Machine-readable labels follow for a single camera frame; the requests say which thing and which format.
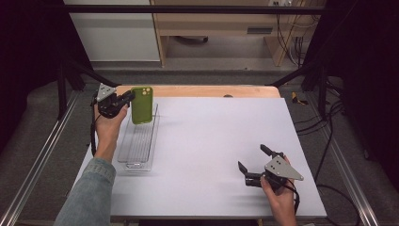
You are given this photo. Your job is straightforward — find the white partition panel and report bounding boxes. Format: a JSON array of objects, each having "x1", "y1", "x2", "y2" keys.
[{"x1": 63, "y1": 0, "x2": 162, "y2": 62}]

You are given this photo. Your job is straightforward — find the black curtain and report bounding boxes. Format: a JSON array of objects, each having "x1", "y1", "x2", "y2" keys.
[
  {"x1": 300, "y1": 0, "x2": 399, "y2": 183},
  {"x1": 0, "y1": 0, "x2": 92, "y2": 153}
]

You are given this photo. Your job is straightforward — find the black horizontal frame bar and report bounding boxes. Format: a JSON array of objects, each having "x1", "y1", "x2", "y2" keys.
[{"x1": 62, "y1": 4, "x2": 327, "y2": 15}]

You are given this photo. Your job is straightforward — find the yellow and black tape piece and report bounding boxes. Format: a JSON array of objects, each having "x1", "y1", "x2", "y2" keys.
[{"x1": 290, "y1": 90, "x2": 310, "y2": 105}]

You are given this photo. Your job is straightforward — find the bundle of black cables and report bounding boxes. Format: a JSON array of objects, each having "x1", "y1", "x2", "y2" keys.
[{"x1": 275, "y1": 6, "x2": 315, "y2": 68}]

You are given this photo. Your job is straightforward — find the black floor cables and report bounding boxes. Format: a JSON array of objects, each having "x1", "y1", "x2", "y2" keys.
[{"x1": 294, "y1": 80, "x2": 362, "y2": 226}]

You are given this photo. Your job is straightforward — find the person's right hand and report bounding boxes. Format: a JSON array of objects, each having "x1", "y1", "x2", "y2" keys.
[{"x1": 260, "y1": 178, "x2": 298, "y2": 221}]

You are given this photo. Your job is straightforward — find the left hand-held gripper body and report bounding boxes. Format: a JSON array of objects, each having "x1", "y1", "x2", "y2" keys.
[{"x1": 93, "y1": 82, "x2": 130, "y2": 120}]

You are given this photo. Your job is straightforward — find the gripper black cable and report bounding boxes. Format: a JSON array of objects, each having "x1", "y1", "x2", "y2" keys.
[
  {"x1": 89, "y1": 93, "x2": 104, "y2": 157},
  {"x1": 282, "y1": 180, "x2": 301, "y2": 217}
]

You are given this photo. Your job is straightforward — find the clear plastic tray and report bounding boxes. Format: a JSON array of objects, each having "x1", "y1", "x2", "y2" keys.
[{"x1": 117, "y1": 103, "x2": 161, "y2": 172}]

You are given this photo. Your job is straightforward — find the white power strip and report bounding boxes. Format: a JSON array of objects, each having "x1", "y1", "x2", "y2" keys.
[{"x1": 268, "y1": 0, "x2": 294, "y2": 8}]

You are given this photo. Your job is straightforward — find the green phone case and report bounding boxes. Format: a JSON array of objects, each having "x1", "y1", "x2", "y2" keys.
[{"x1": 130, "y1": 86, "x2": 154, "y2": 125}]

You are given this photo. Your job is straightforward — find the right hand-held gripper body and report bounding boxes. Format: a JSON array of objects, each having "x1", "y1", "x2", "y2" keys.
[{"x1": 244, "y1": 155, "x2": 305, "y2": 191}]

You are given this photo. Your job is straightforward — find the aluminium floor rail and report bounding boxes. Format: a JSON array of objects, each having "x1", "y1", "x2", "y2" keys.
[
  {"x1": 322, "y1": 124, "x2": 381, "y2": 226},
  {"x1": 0, "y1": 90, "x2": 80, "y2": 226}
]

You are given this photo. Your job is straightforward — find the wooden table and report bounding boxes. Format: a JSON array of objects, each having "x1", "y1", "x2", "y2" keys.
[{"x1": 115, "y1": 84, "x2": 281, "y2": 99}]

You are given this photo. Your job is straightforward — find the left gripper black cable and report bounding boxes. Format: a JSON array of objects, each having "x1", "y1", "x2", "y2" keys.
[{"x1": 89, "y1": 93, "x2": 104, "y2": 157}]

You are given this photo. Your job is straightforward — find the light wooden desk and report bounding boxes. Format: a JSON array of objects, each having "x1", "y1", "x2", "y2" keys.
[{"x1": 150, "y1": 0, "x2": 327, "y2": 68}]

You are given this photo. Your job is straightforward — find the black diagonal frame strut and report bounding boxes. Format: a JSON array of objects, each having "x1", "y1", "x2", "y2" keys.
[
  {"x1": 56, "y1": 58, "x2": 120, "y2": 121},
  {"x1": 265, "y1": 58, "x2": 331, "y2": 118}
]

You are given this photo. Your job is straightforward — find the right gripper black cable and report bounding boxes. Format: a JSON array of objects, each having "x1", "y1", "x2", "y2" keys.
[{"x1": 282, "y1": 180, "x2": 301, "y2": 217}]

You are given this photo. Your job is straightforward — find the person's left hand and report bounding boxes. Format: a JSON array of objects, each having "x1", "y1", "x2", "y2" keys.
[{"x1": 93, "y1": 105, "x2": 130, "y2": 163}]

